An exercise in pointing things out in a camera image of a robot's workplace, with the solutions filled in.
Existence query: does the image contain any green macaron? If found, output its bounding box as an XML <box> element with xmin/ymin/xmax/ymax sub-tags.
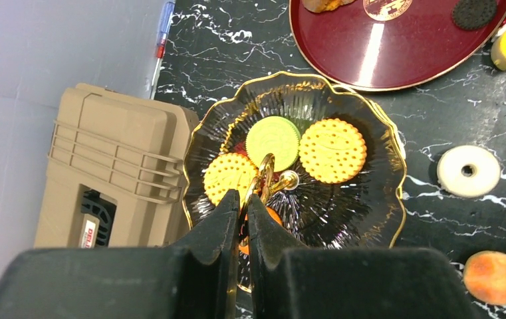
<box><xmin>245</xmin><ymin>116</ymin><xmax>301</xmax><ymax>172</ymax></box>

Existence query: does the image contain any dark chocolate sandwich cookie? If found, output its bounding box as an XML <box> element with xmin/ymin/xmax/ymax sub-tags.
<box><xmin>451</xmin><ymin>0</ymin><xmax>497</xmax><ymax>31</ymax></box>

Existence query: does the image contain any orange tart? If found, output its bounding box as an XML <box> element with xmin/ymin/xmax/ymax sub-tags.
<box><xmin>463</xmin><ymin>251</ymin><xmax>506</xmax><ymax>306</ymax></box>

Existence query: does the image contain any golden croissant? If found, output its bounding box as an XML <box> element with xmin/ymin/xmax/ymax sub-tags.
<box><xmin>301</xmin><ymin>0</ymin><xmax>354</xmax><ymax>13</ymax></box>

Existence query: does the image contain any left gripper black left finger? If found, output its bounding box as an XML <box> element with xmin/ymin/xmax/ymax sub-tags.
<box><xmin>0</xmin><ymin>190</ymin><xmax>240</xmax><ymax>318</ymax></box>

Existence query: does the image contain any dark red round tray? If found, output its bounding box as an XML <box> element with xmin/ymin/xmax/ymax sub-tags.
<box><xmin>289</xmin><ymin>1</ymin><xmax>506</xmax><ymax>91</ymax></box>

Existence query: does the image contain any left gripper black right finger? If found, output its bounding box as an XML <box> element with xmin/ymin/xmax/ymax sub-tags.
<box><xmin>247</xmin><ymin>195</ymin><xmax>477</xmax><ymax>318</ymax></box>

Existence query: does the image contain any orange round cookie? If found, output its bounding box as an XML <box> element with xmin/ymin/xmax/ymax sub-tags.
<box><xmin>239</xmin><ymin>206</ymin><xmax>283</xmax><ymax>255</ymax></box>

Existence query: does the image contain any tan plastic toolbox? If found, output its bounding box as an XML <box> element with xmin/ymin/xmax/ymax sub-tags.
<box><xmin>34</xmin><ymin>83</ymin><xmax>199</xmax><ymax>248</ymax></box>

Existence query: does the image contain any three tier glass stand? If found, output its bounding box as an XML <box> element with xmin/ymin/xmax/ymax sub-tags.
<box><xmin>182</xmin><ymin>71</ymin><xmax>408</xmax><ymax>294</ymax></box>

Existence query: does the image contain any yellow round cracker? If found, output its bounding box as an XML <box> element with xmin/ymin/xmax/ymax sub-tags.
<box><xmin>299</xmin><ymin>118</ymin><xmax>367</xmax><ymax>183</ymax></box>

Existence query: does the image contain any red blue pen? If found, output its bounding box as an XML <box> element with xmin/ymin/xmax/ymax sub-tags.
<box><xmin>150</xmin><ymin>1</ymin><xmax>176</xmax><ymax>99</ymax></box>

